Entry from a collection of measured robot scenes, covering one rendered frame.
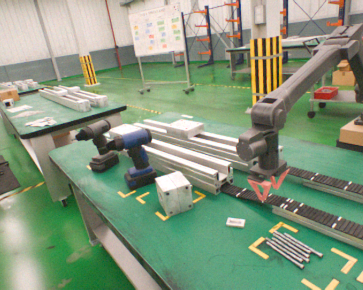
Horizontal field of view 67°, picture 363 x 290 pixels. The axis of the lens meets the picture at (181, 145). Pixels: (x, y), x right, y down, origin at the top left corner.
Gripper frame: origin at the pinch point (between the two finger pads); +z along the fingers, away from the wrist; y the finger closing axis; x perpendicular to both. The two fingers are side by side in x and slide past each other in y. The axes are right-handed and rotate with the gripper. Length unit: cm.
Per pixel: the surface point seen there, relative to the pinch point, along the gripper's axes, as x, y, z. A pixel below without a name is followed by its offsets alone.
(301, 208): 9.6, -0.5, 2.2
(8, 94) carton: -403, -11, -5
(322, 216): 15.5, -0.5, 2.3
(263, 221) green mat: 2.3, 7.1, 5.5
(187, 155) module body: -38.4, -3.0, -2.1
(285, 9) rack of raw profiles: -402, -772, -72
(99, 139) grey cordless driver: -75, 16, -9
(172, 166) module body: -40.0, 4.3, 0.1
